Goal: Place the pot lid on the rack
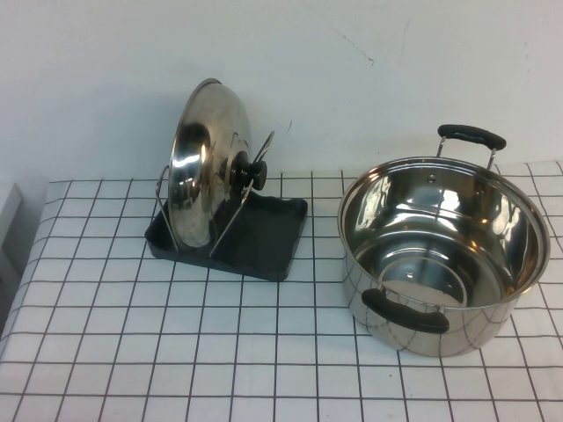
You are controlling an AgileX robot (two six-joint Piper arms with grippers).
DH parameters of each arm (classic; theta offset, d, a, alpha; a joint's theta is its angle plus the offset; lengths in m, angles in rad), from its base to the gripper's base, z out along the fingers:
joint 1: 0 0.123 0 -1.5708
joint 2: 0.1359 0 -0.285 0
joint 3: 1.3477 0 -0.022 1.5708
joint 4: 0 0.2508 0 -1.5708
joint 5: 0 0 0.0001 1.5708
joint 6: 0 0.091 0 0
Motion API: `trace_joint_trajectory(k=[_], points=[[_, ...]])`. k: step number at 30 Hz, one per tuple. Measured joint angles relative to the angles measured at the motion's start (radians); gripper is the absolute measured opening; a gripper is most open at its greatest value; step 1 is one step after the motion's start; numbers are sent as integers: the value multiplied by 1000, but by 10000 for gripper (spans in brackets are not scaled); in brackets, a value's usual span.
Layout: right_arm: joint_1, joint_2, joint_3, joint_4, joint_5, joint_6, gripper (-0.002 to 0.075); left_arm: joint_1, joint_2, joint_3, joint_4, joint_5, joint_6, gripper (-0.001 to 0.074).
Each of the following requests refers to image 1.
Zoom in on stainless steel pot lid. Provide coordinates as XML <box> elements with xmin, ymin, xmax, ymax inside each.
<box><xmin>165</xmin><ymin>77</ymin><xmax>269</xmax><ymax>252</ymax></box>

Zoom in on white black-grid tablecloth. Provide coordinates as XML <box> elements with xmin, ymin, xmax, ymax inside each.
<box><xmin>0</xmin><ymin>161</ymin><xmax>563</xmax><ymax>422</ymax></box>

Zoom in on black tray wire lid rack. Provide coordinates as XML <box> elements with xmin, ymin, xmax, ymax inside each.
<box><xmin>144</xmin><ymin>129</ymin><xmax>309</xmax><ymax>282</ymax></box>

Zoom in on stainless steel pot, black handles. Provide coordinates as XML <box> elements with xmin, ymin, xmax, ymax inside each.
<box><xmin>337</xmin><ymin>124</ymin><xmax>552</xmax><ymax>358</ymax></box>

